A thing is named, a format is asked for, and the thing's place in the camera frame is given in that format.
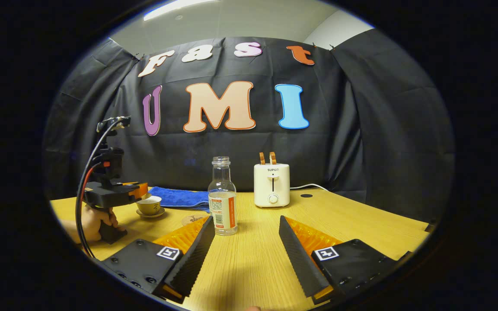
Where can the yellow saucer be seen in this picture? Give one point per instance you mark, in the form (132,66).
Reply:
(156,214)

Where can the yellow teacup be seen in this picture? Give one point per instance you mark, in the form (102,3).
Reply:
(148,207)

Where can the white toaster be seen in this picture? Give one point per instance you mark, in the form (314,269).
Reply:
(264,185)

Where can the clear water bottle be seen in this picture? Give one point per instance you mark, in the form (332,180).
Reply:
(222,207)

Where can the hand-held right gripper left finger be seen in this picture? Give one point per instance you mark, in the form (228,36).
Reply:
(195,259)

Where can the toast slice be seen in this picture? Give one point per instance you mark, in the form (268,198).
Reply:
(262,158)
(272,158)

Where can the blue towel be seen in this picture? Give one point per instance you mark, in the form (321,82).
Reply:
(180,198)

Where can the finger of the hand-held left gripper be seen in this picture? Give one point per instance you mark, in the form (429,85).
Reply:
(138,189)

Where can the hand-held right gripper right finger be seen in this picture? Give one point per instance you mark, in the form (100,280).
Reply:
(298,259)

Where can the round wooden coaster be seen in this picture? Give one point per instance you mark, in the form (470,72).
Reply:
(190,220)

